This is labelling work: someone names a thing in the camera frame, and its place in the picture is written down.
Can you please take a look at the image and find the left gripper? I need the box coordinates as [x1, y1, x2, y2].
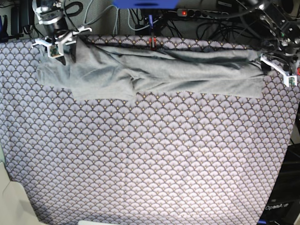
[260, 54, 292, 76]

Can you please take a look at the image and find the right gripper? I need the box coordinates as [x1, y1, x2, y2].
[32, 26, 92, 66]

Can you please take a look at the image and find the light grey T-shirt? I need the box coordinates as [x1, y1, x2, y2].
[36, 41, 265, 101]

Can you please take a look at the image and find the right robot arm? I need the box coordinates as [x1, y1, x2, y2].
[32, 0, 92, 65]

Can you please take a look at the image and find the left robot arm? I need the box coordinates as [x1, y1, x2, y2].
[201, 0, 300, 86]

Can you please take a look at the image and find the blue clamp left edge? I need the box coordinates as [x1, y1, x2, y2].
[0, 15, 24, 43]

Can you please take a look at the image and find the blue orange centre clamp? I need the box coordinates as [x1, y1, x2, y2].
[148, 14, 157, 50]

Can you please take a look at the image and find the black power strip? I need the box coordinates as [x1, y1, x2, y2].
[175, 8, 229, 19]

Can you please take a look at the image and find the patterned purple tablecloth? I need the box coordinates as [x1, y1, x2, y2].
[0, 40, 300, 225]

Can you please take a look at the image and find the black OpenArm box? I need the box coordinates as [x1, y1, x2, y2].
[257, 144, 300, 225]

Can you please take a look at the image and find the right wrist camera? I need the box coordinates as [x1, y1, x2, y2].
[47, 45, 63, 59]

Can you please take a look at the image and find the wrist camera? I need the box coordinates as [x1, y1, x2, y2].
[283, 75, 298, 87]
[47, 45, 63, 59]

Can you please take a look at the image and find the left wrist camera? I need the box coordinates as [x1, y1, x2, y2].
[283, 75, 298, 87]

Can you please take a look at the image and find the grey cable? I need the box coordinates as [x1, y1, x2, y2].
[83, 0, 122, 36]

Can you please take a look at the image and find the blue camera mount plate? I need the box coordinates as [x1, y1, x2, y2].
[113, 0, 179, 9]

